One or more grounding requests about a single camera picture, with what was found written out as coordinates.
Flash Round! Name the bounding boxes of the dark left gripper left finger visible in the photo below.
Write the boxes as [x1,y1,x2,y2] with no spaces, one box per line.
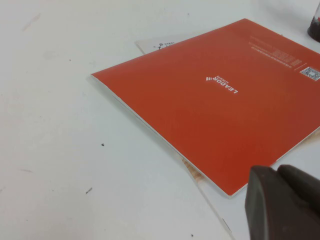
[244,165,320,240]

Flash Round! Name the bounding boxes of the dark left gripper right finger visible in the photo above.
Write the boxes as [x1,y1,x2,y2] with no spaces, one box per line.
[276,164,320,214]

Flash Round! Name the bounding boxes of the black mesh pen holder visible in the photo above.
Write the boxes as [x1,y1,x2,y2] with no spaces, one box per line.
[306,0,320,41]

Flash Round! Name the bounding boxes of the orange LEADOR booklet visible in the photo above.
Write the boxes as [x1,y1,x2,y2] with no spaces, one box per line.
[90,18,320,200]

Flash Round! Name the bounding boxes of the white printed paper sheet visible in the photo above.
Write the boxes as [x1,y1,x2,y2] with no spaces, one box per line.
[134,34,185,56]

